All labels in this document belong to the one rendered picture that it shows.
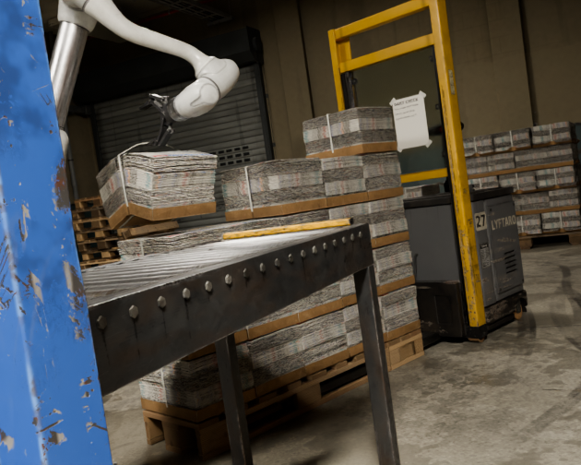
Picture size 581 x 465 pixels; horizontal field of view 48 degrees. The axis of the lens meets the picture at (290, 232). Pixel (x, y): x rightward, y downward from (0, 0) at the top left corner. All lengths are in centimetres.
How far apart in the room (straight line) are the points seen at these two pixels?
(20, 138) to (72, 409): 22
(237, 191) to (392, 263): 88
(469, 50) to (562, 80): 123
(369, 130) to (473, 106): 595
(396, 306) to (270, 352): 87
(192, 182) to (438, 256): 180
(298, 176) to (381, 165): 59
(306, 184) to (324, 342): 70
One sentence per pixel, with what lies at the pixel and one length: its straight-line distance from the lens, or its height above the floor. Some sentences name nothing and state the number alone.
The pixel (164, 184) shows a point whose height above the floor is 101.
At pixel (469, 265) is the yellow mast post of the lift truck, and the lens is 351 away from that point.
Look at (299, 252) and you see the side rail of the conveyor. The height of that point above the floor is 78.
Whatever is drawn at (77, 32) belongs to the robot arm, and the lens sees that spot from 252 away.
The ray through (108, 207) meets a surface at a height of 97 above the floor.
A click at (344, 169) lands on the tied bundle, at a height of 100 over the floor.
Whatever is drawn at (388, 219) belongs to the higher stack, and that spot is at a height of 73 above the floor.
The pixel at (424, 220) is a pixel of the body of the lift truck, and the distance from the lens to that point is 379.
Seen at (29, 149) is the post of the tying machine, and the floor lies 97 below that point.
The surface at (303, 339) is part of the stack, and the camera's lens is 278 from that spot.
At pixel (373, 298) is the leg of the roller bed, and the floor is 59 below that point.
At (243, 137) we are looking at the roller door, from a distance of 1020.
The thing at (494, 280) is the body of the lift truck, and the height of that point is 28.
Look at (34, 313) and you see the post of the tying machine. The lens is 54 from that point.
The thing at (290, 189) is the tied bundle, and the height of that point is 94.
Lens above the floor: 90
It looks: 3 degrees down
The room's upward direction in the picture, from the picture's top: 8 degrees counter-clockwise
